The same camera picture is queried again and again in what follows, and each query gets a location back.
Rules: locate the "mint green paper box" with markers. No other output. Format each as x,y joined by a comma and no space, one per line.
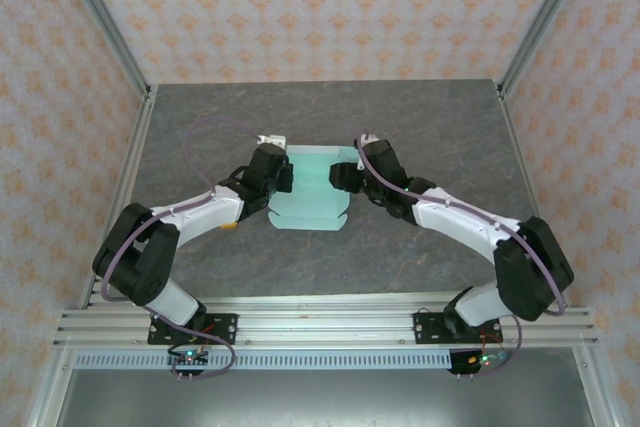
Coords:
312,197

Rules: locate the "small orange block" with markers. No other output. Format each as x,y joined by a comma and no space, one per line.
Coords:
229,226

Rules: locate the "aluminium mounting rail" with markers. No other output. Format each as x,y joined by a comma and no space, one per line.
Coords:
325,322

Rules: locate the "aluminium table side rail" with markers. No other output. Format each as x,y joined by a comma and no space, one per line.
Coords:
131,162
520,162

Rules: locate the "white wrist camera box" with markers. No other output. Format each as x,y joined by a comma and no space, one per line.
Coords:
272,139
367,138

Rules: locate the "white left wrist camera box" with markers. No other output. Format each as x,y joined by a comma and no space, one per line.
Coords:
272,139

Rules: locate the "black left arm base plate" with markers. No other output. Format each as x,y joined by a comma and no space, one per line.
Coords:
220,329

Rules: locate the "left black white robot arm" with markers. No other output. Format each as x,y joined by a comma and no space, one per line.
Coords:
200,214

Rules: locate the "aluminium frame post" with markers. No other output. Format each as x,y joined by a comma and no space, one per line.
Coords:
542,22
107,22

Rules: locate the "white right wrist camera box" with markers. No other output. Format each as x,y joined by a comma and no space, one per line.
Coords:
367,138

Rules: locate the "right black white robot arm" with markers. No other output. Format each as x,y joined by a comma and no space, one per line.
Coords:
460,227

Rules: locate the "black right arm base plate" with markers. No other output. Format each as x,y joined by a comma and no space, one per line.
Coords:
430,329

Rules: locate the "grey metal panel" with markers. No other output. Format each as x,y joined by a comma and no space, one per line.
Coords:
325,399

